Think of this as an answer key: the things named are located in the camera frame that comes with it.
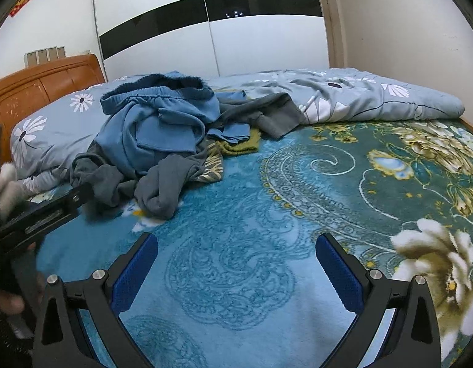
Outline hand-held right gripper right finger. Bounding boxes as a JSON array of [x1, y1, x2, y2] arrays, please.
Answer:
[[315, 232, 441, 368]]

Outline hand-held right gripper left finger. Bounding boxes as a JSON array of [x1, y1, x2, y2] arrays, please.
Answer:
[[32, 232, 160, 368]]

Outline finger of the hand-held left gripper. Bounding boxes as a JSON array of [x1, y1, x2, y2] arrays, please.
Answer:
[[0, 182, 92, 255]]

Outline blue pants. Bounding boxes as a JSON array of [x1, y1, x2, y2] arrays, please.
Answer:
[[94, 71, 251, 180]]

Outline person's left hand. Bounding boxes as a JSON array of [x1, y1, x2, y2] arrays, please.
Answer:
[[0, 288, 27, 314]]

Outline white fluffy cloth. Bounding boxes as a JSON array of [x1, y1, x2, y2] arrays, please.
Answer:
[[0, 163, 28, 221]]

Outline wooden bed headboard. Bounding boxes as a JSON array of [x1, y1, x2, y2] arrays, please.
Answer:
[[0, 54, 107, 162]]

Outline daisy print pillow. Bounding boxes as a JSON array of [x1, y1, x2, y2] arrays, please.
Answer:
[[10, 82, 122, 182]]

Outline teal floral blanket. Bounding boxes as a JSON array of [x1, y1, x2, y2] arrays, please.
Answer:
[[29, 120, 473, 368]]

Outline olive green garment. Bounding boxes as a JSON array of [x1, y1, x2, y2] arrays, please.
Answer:
[[215, 127, 262, 158]]

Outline dark grey garment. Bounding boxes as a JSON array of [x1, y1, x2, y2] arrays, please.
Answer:
[[217, 92, 307, 141]]

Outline daisy print quilt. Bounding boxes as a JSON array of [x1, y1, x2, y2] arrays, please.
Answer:
[[204, 67, 465, 125]]

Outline cream door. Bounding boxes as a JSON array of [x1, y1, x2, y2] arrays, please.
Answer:
[[317, 0, 351, 70]]

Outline red paper wall decoration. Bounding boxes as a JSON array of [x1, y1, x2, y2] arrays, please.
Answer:
[[9, 0, 37, 17]]

